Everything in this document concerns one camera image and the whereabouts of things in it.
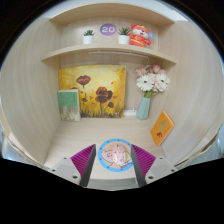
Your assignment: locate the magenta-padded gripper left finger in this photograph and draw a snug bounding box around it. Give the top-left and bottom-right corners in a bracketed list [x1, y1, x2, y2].
[48, 143, 98, 188]

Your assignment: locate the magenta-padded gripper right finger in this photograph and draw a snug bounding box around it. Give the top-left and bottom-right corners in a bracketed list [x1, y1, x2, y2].
[130, 143, 178, 188]

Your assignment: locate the pink computer mouse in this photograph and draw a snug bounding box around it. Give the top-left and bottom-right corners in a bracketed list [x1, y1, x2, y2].
[111, 143, 132, 168]

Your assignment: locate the round cartoon mouse pad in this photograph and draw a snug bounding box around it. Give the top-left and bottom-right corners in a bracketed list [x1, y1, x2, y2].
[97, 138, 135, 173]

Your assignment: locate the orange covered book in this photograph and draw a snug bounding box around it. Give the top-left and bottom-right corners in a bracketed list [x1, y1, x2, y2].
[149, 110, 176, 147]

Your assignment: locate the pale green faceted vase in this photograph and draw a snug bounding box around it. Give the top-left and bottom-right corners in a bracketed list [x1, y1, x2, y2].
[135, 96, 152, 121]

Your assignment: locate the green covered book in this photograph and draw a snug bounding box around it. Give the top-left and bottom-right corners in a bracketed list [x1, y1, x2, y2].
[57, 88, 82, 122]

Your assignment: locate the yellow poppy flower painting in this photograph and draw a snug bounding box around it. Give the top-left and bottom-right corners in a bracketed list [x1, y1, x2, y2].
[58, 64, 128, 119]

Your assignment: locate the pink and white flower bouquet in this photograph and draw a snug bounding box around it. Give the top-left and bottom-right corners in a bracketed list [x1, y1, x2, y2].
[134, 64, 171, 99]

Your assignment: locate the wooden shelf unit with ornaments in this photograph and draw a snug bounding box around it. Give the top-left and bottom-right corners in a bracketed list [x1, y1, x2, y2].
[40, 3, 178, 66]

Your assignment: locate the white charger with cable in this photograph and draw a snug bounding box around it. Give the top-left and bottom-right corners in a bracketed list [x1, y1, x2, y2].
[123, 106, 138, 117]

